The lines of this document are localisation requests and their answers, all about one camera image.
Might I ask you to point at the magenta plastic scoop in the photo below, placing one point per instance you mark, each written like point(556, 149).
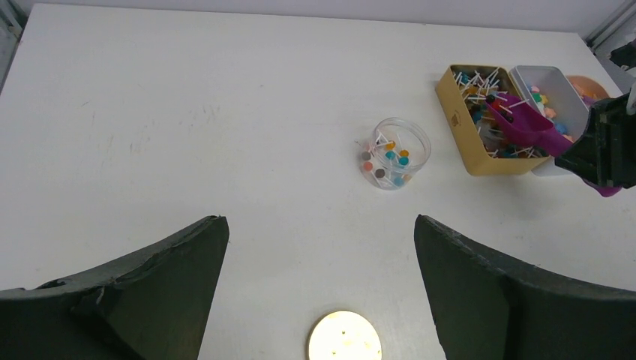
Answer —
point(527, 127)

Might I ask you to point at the pink tray of gummies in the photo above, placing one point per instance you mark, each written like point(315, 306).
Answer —
point(588, 90)

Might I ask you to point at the gold tin of lollipops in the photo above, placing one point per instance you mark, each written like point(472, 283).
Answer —
point(472, 98)

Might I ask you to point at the gold jar lid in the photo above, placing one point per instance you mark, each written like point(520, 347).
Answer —
point(343, 335)

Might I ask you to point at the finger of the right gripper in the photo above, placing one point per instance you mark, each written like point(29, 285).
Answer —
point(604, 155)

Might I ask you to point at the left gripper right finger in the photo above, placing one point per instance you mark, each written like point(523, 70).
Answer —
point(486, 304)

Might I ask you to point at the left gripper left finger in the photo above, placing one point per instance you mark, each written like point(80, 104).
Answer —
point(153, 303)

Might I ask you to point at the clear plastic jar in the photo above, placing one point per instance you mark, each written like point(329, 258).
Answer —
point(393, 153)

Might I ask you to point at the white tin of candies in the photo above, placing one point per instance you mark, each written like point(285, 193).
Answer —
point(550, 93)

